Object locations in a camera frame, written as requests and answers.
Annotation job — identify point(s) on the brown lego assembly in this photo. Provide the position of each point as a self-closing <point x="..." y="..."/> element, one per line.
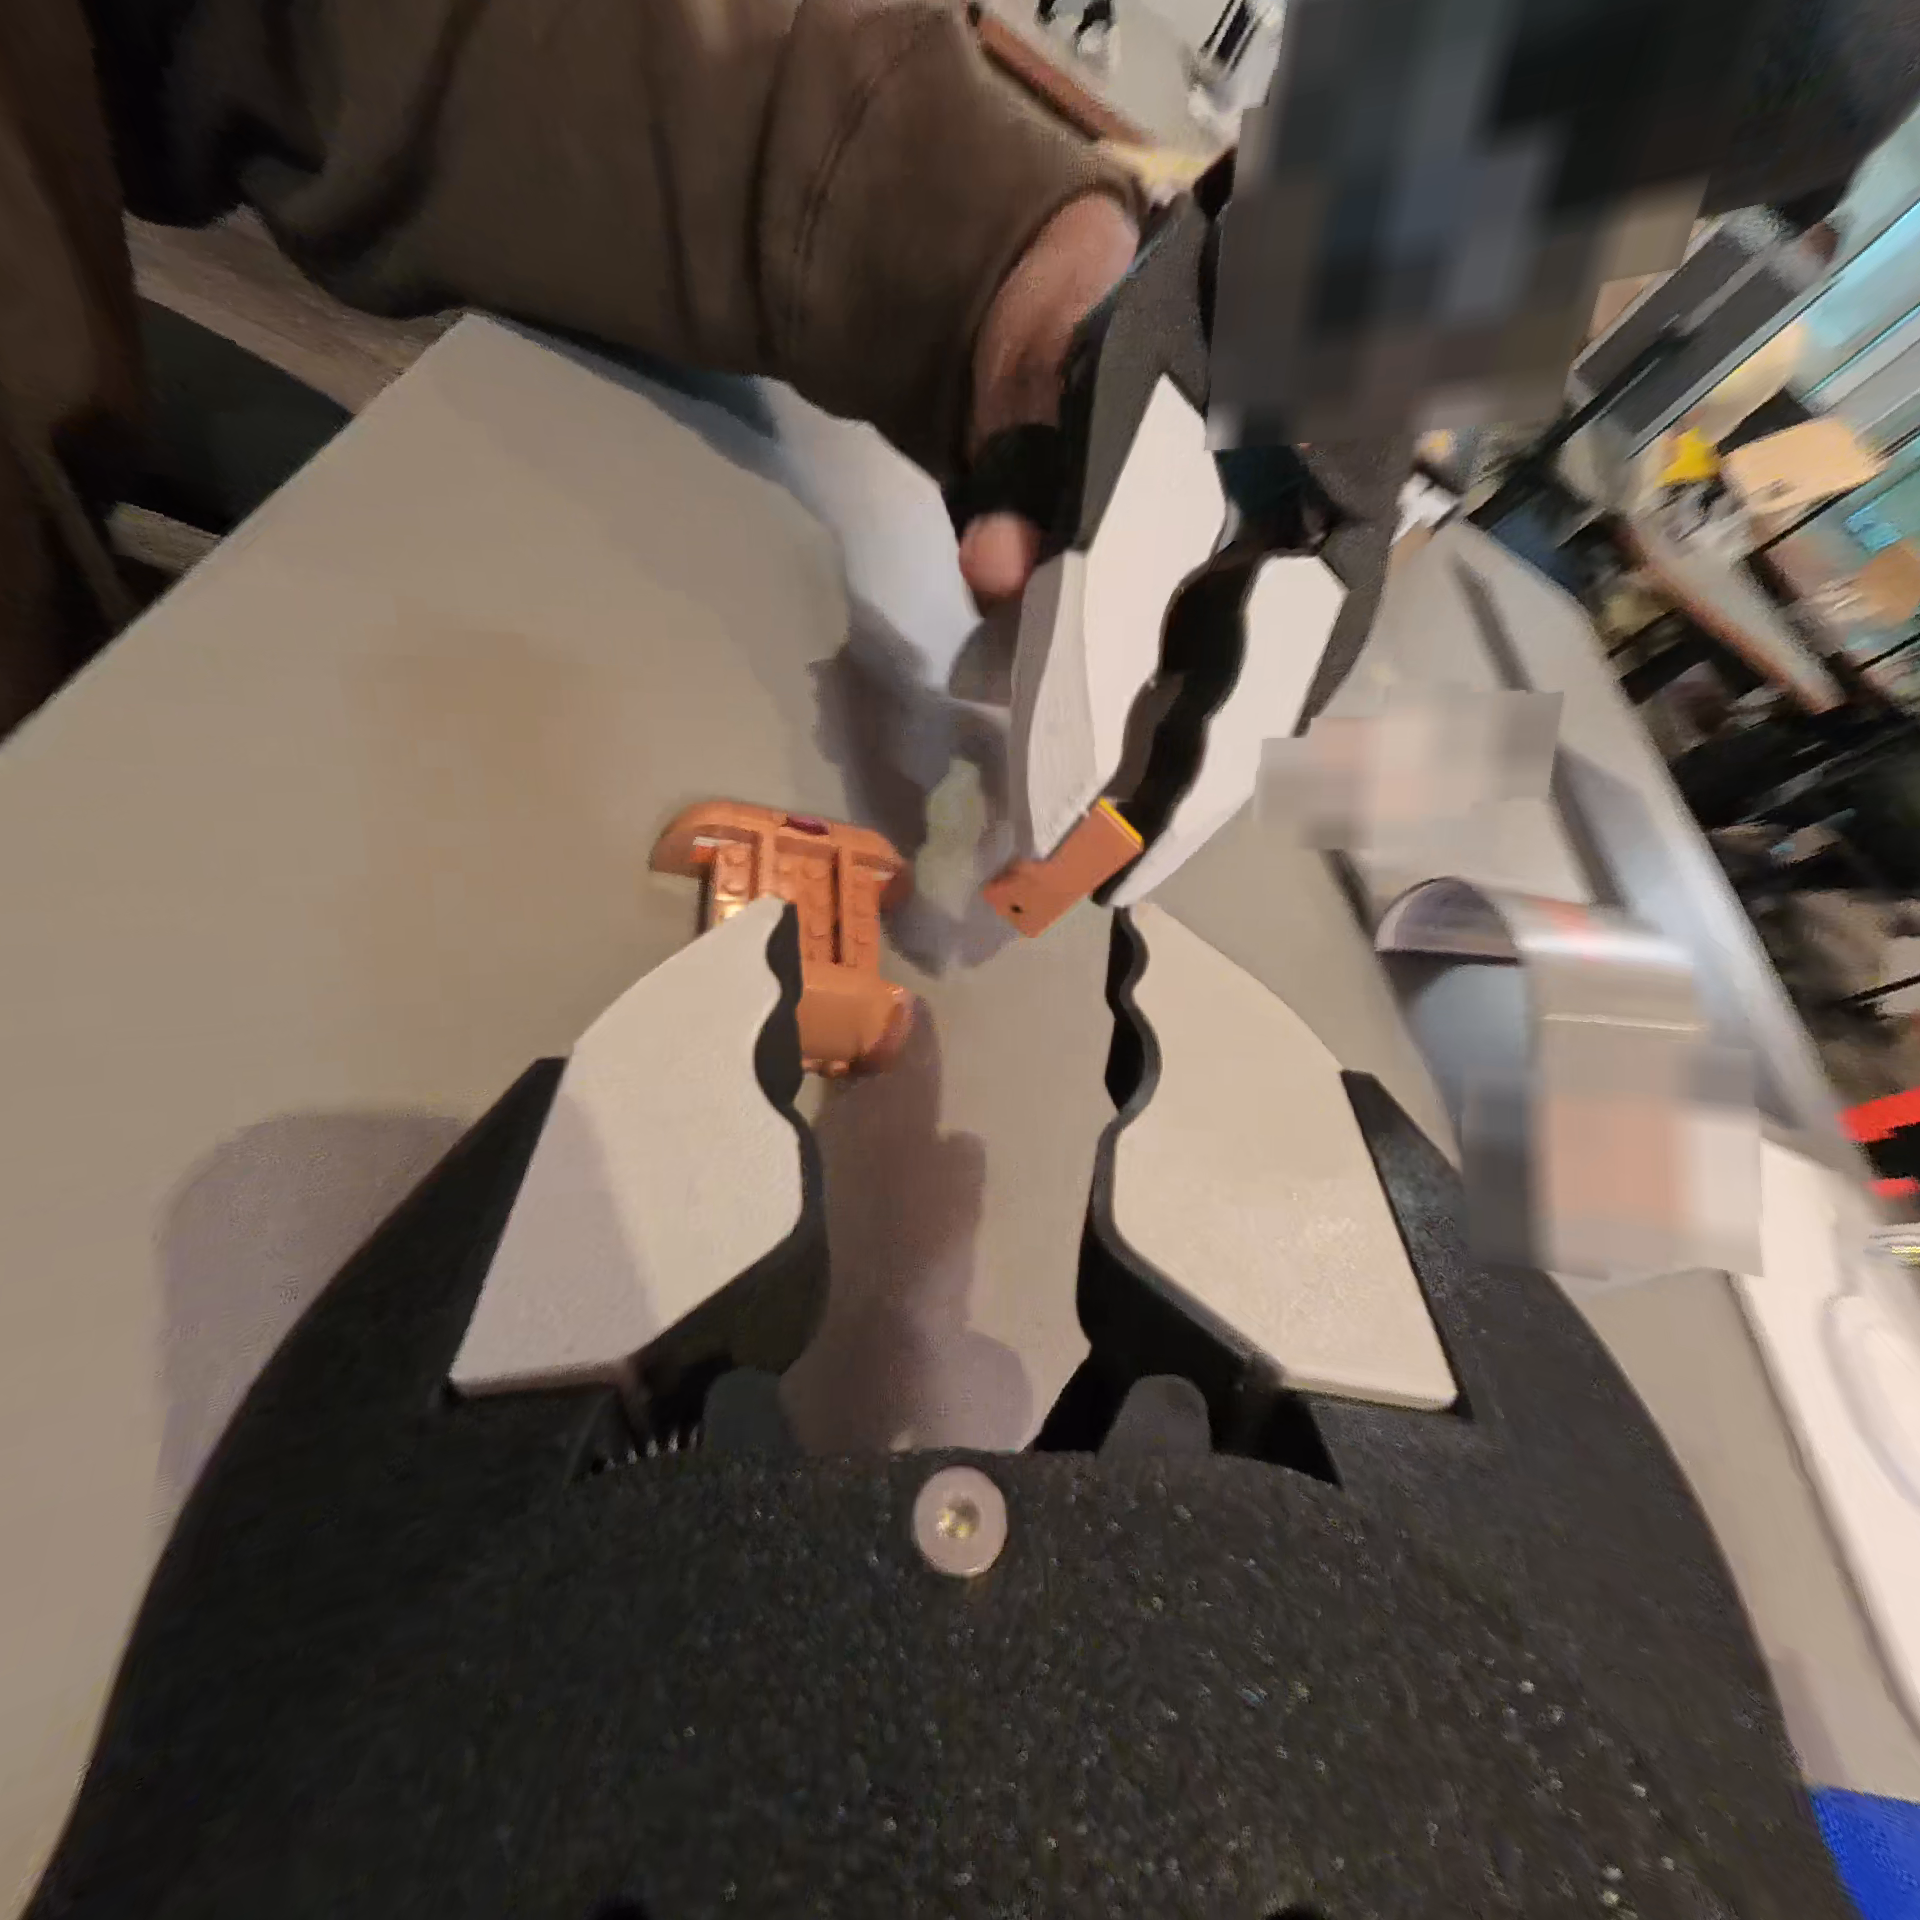
<point x="800" y="902"/>

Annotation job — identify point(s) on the lego instruction booklet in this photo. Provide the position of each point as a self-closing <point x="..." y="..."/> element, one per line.
<point x="1549" y="1053"/>

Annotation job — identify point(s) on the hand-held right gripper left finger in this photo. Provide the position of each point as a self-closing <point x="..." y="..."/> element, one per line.
<point x="664" y="1188"/>

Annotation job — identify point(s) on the person's left hand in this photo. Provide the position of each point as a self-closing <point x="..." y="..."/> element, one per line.
<point x="1037" y="359"/>

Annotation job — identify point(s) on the person's left forearm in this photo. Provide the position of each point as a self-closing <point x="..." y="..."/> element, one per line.
<point x="687" y="181"/>

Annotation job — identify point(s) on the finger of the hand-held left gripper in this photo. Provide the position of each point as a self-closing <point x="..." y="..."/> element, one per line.
<point x="1262" y="690"/>
<point x="1092" y="628"/>

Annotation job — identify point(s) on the small orange lego brick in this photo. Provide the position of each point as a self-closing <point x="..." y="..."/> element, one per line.
<point x="1055" y="875"/>

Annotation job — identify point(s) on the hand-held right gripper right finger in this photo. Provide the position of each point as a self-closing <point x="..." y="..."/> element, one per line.
<point x="1279" y="1198"/>

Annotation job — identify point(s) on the white flat stand base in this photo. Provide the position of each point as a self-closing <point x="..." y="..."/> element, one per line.
<point x="1855" y="1409"/>

